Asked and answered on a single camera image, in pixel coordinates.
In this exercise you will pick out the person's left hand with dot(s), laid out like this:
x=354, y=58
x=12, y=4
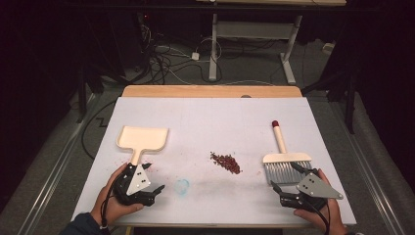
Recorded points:
x=104, y=205

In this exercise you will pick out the cream hand brush grey bristles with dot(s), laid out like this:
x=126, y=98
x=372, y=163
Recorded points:
x=280, y=140

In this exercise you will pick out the white power adapter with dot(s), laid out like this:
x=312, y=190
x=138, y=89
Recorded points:
x=195, y=56

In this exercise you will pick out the cream plastic dustpan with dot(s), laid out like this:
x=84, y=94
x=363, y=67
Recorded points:
x=142, y=138

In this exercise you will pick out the white board sheet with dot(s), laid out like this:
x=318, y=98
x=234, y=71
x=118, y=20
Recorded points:
x=212, y=124

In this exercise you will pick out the metal floor rail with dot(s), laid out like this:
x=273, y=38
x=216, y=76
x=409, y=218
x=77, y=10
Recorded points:
x=368, y=176
x=55, y=176

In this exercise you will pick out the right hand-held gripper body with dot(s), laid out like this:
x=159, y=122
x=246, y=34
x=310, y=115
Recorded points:
x=314, y=189

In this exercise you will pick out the small white box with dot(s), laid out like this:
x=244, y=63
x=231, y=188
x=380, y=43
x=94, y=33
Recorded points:
x=329, y=47

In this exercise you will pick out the white-legged desk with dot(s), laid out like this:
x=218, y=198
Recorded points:
x=254, y=30

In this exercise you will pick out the group of red kidney beans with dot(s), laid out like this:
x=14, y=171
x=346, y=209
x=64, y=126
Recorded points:
x=228, y=162

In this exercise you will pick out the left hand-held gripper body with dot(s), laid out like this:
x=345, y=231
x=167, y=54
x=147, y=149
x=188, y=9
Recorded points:
x=137, y=184

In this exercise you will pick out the person's right hand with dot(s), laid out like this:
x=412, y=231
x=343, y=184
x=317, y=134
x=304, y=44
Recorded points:
x=329, y=218

